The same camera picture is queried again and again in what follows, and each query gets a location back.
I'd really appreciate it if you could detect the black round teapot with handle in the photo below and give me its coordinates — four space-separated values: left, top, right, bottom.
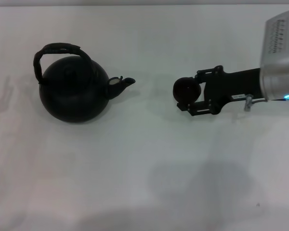
33 42 136 124

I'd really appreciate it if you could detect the silver plug with cable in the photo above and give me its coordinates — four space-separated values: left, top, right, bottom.
244 94 268 112

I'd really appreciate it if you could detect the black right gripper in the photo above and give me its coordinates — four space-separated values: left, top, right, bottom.
176 64 263 118

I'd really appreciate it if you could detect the small dark teacup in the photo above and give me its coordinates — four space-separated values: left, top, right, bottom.
172 77 202 102

